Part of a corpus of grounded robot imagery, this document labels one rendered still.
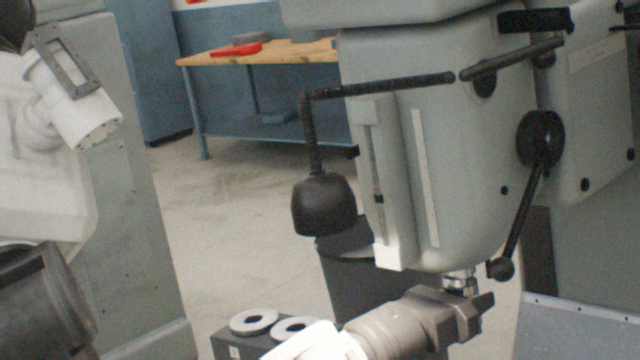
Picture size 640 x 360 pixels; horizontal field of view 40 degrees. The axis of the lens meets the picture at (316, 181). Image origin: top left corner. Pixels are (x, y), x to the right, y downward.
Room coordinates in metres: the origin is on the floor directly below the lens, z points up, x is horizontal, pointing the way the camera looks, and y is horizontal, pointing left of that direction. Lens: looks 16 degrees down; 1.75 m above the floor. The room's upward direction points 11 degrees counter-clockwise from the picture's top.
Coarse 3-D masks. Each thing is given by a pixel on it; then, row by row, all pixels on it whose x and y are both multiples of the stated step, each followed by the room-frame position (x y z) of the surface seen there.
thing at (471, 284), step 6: (444, 282) 1.07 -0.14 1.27; (450, 282) 1.06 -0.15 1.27; (468, 282) 1.05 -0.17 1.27; (474, 282) 1.05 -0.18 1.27; (444, 288) 1.06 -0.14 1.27; (450, 288) 1.05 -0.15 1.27; (456, 288) 1.04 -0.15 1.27; (462, 288) 1.04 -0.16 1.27; (468, 288) 1.04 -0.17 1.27; (474, 288) 1.05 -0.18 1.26; (456, 294) 1.04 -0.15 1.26; (462, 294) 1.04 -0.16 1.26
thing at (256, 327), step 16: (240, 320) 1.44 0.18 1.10; (256, 320) 1.45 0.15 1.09; (272, 320) 1.41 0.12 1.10; (288, 320) 1.40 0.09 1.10; (304, 320) 1.39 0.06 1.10; (320, 320) 1.38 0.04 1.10; (224, 336) 1.41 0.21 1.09; (240, 336) 1.39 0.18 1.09; (256, 336) 1.38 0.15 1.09; (272, 336) 1.35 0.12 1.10; (288, 336) 1.34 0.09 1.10; (224, 352) 1.40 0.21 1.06; (240, 352) 1.37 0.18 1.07; (256, 352) 1.35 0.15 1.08
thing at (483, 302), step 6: (480, 294) 1.05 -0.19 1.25; (486, 294) 1.05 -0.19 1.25; (492, 294) 1.05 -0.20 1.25; (474, 300) 1.03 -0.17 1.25; (480, 300) 1.04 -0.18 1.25; (486, 300) 1.04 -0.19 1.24; (492, 300) 1.05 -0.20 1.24; (474, 306) 1.03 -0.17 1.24; (480, 306) 1.04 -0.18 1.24; (486, 306) 1.04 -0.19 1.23; (492, 306) 1.05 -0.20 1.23; (480, 312) 1.04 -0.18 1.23
